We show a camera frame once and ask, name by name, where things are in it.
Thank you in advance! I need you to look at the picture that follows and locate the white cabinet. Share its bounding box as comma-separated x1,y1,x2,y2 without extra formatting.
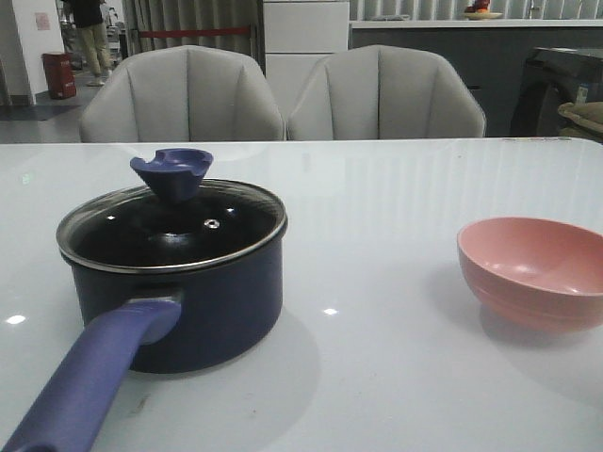
263,1,350,117

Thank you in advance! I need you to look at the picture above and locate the grey counter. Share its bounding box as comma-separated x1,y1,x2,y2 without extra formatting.
350,20,602,137

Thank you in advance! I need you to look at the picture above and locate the beige cushion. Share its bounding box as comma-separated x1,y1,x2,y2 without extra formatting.
558,102,603,143

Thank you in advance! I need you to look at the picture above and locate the grey chair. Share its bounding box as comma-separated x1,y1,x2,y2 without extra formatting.
286,45,486,141
79,45,285,143

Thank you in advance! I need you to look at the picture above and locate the pink bowl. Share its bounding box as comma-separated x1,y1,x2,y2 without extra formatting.
457,217,602,333

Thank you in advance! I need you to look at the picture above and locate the dark blue saucepan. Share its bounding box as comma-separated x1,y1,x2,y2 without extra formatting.
3,235,283,451

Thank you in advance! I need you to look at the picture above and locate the red bin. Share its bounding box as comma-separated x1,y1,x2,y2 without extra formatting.
41,52,76,100

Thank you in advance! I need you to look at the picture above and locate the fruit plate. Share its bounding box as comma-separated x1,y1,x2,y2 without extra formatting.
463,0,502,21

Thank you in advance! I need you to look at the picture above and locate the glass lid blue knob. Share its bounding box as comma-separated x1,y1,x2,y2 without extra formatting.
56,148,287,274

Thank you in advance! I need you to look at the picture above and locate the left grey chair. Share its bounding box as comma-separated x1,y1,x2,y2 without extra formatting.
79,45,285,143

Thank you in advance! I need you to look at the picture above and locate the dark appliance right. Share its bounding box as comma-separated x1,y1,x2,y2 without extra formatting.
509,47,602,137

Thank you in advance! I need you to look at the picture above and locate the right grey chair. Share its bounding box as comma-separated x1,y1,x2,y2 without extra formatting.
286,45,486,141

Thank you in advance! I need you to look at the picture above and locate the person in beige trousers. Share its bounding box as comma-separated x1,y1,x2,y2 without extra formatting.
63,0,112,88

